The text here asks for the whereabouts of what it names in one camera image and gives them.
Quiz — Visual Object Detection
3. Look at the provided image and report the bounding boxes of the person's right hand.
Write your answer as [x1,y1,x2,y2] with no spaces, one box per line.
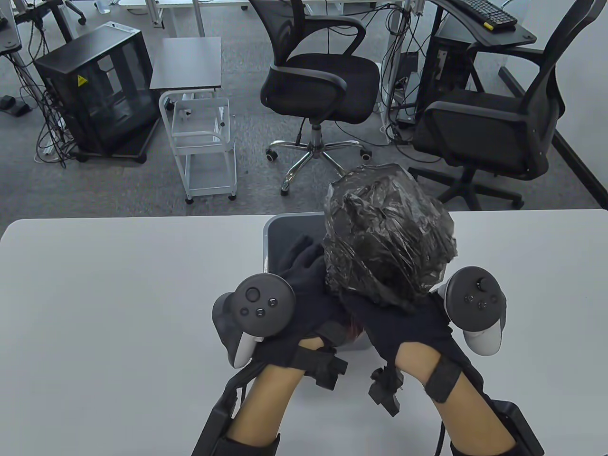
[340,285,472,380]

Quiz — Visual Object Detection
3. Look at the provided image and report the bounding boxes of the black office chair right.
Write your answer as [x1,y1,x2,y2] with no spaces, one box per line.
[408,0,600,212]

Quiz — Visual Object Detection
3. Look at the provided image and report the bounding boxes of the tangled black floor cables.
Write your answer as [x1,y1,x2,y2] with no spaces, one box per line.
[9,26,79,169]

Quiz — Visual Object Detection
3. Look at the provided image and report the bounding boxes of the black foot pedals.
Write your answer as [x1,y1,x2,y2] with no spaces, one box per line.
[0,95,33,117]

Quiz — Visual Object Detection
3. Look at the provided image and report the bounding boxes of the black computer tower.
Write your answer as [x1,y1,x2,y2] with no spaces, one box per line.
[416,36,478,124]

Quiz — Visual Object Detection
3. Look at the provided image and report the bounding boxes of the black keyboard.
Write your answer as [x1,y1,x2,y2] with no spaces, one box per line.
[449,0,518,31]

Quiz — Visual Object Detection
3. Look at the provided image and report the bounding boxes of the white desk leg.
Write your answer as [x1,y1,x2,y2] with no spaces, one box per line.
[380,0,415,115]

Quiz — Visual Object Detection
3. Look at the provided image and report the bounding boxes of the grey plastic trash bin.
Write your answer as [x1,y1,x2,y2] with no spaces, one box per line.
[263,213,376,352]

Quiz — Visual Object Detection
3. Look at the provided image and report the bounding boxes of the person's left forearm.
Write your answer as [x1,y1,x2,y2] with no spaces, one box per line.
[228,337,328,443]

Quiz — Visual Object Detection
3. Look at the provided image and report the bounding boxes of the person's left hand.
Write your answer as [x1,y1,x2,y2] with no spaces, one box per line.
[254,235,367,369]

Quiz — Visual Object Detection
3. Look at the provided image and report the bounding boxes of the grey translucent garbage bag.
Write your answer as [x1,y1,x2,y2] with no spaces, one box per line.
[322,163,458,312]

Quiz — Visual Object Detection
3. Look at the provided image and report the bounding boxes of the white wire rolling cart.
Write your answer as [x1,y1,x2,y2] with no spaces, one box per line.
[159,89,238,205]

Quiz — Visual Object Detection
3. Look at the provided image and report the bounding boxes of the black glass equipment cabinet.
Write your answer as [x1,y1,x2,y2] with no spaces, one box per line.
[33,21,162,164]

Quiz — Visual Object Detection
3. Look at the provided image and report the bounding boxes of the black desk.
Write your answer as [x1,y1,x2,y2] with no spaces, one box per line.
[427,0,538,48]

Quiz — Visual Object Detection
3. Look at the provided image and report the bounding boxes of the person's right forearm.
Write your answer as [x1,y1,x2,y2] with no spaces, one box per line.
[394,340,517,449]

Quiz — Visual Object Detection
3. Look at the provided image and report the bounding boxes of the black forearm sensor pack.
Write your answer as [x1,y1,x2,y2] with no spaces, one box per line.
[192,366,282,456]
[449,399,545,456]

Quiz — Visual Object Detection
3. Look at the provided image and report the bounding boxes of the grey round tracking controller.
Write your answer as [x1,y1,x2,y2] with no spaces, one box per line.
[212,274,296,369]
[437,266,508,357]

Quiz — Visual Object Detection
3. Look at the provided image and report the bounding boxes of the black office chair chrome base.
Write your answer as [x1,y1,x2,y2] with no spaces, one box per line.
[248,0,380,196]

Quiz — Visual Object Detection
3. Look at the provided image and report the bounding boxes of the black cable bundle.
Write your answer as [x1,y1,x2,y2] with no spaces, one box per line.
[379,4,428,145]

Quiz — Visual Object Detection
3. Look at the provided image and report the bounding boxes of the dark top side table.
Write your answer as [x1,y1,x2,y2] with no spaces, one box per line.
[150,37,224,103]

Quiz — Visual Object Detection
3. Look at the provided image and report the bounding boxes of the white desk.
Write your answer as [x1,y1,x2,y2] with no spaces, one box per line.
[116,0,252,38]

